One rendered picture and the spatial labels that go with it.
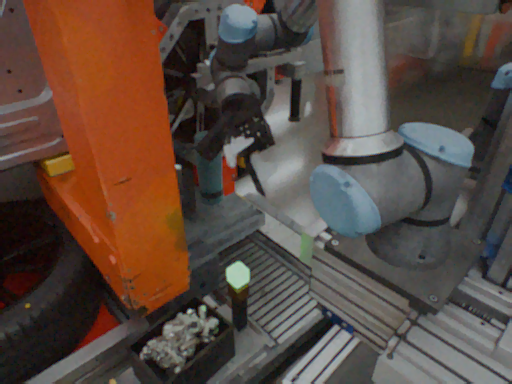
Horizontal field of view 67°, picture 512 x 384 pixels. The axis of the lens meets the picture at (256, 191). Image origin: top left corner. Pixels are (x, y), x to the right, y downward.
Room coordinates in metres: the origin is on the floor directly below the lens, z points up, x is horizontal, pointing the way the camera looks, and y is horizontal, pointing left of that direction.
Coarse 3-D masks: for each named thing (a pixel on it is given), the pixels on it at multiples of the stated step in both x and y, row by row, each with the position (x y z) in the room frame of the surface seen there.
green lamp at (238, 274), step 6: (234, 264) 0.66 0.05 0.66; (240, 264) 0.66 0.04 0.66; (228, 270) 0.64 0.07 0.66; (234, 270) 0.64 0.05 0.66; (240, 270) 0.64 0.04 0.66; (246, 270) 0.64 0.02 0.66; (228, 276) 0.64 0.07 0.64; (234, 276) 0.62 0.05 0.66; (240, 276) 0.62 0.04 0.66; (246, 276) 0.63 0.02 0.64; (234, 282) 0.62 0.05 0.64; (240, 282) 0.62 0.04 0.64; (246, 282) 0.63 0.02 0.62
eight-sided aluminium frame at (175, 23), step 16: (208, 0) 1.35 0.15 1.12; (224, 0) 1.35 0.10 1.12; (240, 0) 1.39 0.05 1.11; (176, 16) 1.23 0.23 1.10; (192, 16) 1.26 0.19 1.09; (176, 32) 1.22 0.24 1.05; (160, 48) 1.18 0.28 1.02; (272, 80) 1.49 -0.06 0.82; (272, 96) 1.48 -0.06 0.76; (176, 144) 1.19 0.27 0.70; (192, 160) 1.23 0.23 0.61
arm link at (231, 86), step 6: (234, 78) 0.83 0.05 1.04; (222, 84) 0.83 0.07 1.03; (228, 84) 0.82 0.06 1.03; (234, 84) 0.82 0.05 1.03; (240, 84) 0.82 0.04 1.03; (246, 84) 0.84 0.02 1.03; (222, 90) 0.81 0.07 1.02; (228, 90) 0.81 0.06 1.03; (234, 90) 0.80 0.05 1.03; (240, 90) 0.81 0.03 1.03; (246, 90) 0.82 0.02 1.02; (222, 96) 0.80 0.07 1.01
